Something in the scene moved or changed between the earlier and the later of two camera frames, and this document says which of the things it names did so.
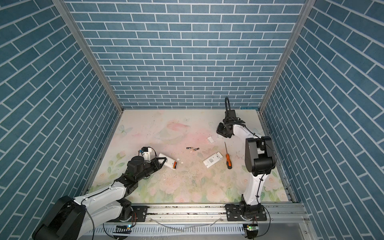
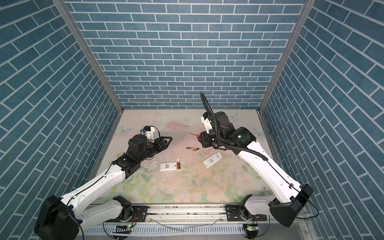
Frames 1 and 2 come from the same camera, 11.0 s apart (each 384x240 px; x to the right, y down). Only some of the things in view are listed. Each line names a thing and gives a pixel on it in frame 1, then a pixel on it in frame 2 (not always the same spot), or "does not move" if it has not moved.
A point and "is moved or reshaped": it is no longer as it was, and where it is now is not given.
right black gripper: [219, 130] → [204, 141]
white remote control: [169, 162] is moved or reshaped
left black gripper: [156, 164] → [162, 143]
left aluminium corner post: [72, 24] does not move
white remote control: [213, 159] does not move
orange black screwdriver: [228, 161] → [197, 135]
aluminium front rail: [210, 214] does not move
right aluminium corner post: [297, 29] does not move
